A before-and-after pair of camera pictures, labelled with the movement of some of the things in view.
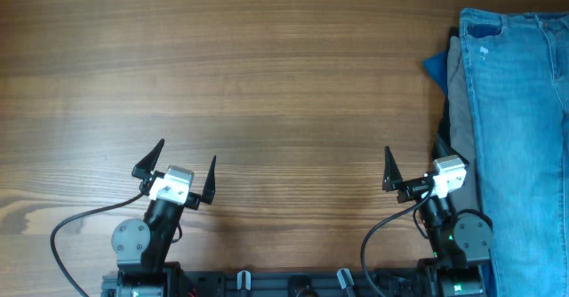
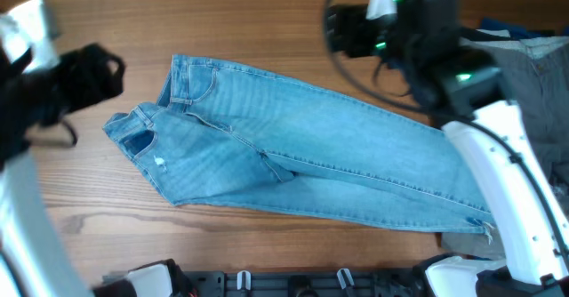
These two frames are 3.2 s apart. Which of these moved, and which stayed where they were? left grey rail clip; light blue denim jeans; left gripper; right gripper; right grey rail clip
Moved: light blue denim jeans; left gripper; right gripper
Stayed: left grey rail clip; right grey rail clip
